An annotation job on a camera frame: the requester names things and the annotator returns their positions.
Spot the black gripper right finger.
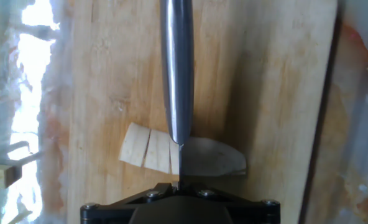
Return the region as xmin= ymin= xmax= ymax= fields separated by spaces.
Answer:
xmin=183 ymin=182 xmax=281 ymax=224

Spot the stained clear plastic sheet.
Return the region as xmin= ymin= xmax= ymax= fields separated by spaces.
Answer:
xmin=0 ymin=0 xmax=368 ymax=224

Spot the white radish piece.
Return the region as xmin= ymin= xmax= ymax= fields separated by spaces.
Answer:
xmin=182 ymin=136 xmax=247 ymax=177

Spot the white radish slice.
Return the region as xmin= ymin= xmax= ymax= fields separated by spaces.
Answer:
xmin=118 ymin=121 xmax=152 ymax=168
xmin=168 ymin=139 xmax=181 ymax=175
xmin=143 ymin=129 xmax=172 ymax=174

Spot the steel kitchen knife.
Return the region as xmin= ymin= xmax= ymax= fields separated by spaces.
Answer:
xmin=159 ymin=0 xmax=195 ymax=185

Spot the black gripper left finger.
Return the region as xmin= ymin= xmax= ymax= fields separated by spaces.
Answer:
xmin=80 ymin=182 xmax=179 ymax=224

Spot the wooden peg rack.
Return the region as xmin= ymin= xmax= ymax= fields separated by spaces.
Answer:
xmin=0 ymin=140 xmax=45 ymax=224

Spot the wooden cutting board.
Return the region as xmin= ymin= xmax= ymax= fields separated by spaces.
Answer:
xmin=65 ymin=0 xmax=339 ymax=224

